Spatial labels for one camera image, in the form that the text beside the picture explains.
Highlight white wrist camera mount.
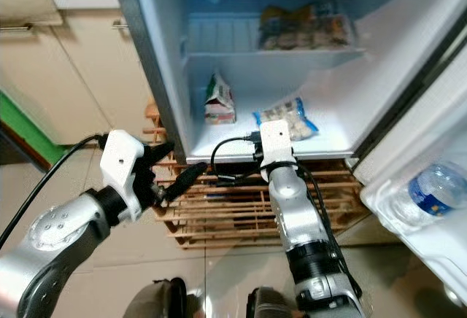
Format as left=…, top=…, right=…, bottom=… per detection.
left=259, top=120, right=298, bottom=171
left=101, top=130, right=154, bottom=222

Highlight clear blue-edged dumpling package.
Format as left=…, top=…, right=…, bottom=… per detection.
left=254, top=98, right=319, bottom=141

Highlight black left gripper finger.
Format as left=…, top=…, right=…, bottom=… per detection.
left=146, top=141, right=177, bottom=166
left=165, top=161, right=209, bottom=202

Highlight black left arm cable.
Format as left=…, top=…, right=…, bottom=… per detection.
left=0, top=134, right=110, bottom=249

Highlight clear blue-label water bottle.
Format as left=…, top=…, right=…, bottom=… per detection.
left=390, top=161, right=467, bottom=228

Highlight robot right leg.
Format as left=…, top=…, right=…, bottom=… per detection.
left=247, top=287, right=300, bottom=318

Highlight beige kitchen base cabinet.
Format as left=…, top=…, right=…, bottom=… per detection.
left=0, top=4, right=169, bottom=147

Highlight wooden slatted rack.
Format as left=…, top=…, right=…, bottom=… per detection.
left=144, top=99, right=371, bottom=249

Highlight colourful frozen food bag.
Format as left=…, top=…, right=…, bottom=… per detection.
left=259, top=4, right=355, bottom=50

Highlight long steel drawer handle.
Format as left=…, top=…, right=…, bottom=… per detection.
left=0, top=25, right=34, bottom=34

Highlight white fridge door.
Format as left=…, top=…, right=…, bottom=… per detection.
left=354, top=34, right=467, bottom=308

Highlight small white green carton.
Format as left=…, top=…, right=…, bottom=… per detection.
left=204, top=72, right=236, bottom=125

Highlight small dark grey fridge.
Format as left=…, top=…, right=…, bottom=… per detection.
left=109, top=0, right=467, bottom=164

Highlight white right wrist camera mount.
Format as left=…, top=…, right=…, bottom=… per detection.
left=259, top=120, right=298, bottom=171

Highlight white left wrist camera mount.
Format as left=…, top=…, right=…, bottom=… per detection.
left=101, top=130, right=154, bottom=222

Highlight clear fridge shelf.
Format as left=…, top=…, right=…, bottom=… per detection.
left=185, top=13, right=366, bottom=60

